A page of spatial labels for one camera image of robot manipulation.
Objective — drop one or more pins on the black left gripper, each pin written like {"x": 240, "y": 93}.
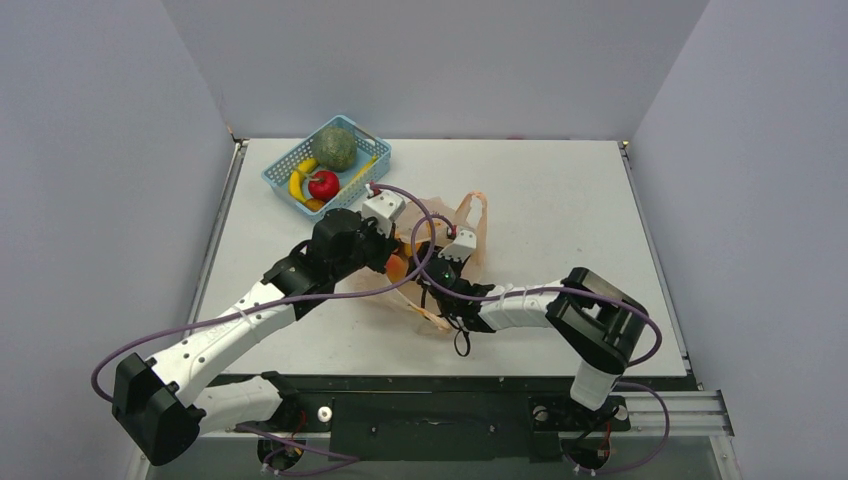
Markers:
{"x": 386, "y": 245}

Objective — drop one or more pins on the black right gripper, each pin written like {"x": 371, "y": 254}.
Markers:
{"x": 429, "y": 254}

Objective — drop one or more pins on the orange translucent plastic bag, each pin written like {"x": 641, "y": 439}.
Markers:
{"x": 413, "y": 232}

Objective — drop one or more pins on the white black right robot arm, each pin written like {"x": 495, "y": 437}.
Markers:
{"x": 608, "y": 330}

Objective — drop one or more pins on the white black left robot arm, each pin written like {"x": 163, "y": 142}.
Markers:
{"x": 154, "y": 399}

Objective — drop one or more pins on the fake peach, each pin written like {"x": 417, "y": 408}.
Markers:
{"x": 396, "y": 268}

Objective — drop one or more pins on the brown fake kiwi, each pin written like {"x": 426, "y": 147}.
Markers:
{"x": 314, "y": 204}

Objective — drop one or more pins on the red fake tomato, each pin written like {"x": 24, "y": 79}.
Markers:
{"x": 324, "y": 185}

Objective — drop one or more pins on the yellow fake banana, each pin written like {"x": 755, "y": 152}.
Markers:
{"x": 299, "y": 175}

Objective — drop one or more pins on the thin yellow chili pepper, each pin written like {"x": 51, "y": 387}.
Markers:
{"x": 363, "y": 169}

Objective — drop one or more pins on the light blue perforated basket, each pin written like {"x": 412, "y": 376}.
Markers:
{"x": 277, "y": 174}

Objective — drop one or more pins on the green netted melon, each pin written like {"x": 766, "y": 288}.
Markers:
{"x": 334, "y": 148}

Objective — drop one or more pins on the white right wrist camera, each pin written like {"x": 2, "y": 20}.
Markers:
{"x": 462, "y": 245}

